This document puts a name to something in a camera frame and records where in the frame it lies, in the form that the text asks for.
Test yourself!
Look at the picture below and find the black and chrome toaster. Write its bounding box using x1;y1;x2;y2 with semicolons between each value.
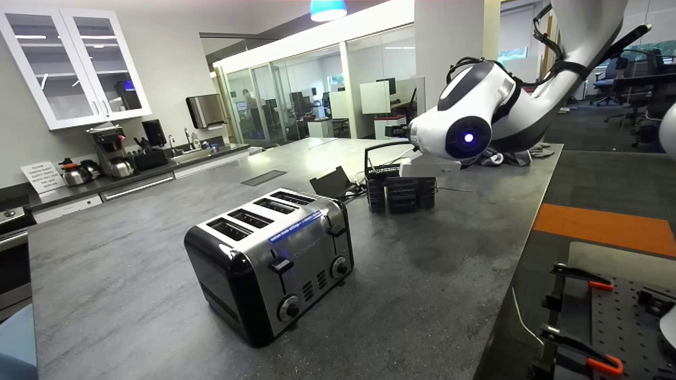
182;186;357;348

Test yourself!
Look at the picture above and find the black clamp orange handle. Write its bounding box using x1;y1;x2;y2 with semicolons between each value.
540;262;616;312
532;323;627;380

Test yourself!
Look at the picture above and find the steel paper towel dispenser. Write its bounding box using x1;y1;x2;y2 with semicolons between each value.
184;92;229;130

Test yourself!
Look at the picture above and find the stainless steel oven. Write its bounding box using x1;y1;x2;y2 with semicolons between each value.
0;205;38;323

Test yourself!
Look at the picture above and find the black open case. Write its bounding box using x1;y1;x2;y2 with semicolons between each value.
309;164;355;205

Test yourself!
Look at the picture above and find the white paper sign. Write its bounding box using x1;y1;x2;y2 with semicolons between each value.
19;158;67;199

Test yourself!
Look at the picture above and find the dark kettle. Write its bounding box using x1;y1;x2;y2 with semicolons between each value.
60;156;104;187

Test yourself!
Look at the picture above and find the kitchen counter with drawers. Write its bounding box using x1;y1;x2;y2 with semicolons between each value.
0;144;251;227

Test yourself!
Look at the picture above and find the black countertop appliance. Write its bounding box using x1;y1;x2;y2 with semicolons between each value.
139;117;171;149

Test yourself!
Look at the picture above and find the blue and white cup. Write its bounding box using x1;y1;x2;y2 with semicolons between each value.
306;0;350;24

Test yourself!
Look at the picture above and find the gray cutlery basket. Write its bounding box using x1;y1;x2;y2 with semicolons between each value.
364;139;439;217

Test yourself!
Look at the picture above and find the black perforated mounting table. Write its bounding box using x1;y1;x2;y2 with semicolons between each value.
540;262;676;380

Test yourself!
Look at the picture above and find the black coffee maker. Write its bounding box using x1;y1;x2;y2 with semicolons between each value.
85;124;137;179

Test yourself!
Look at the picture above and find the white glass door cabinet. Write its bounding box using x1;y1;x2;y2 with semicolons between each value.
0;7;154;132

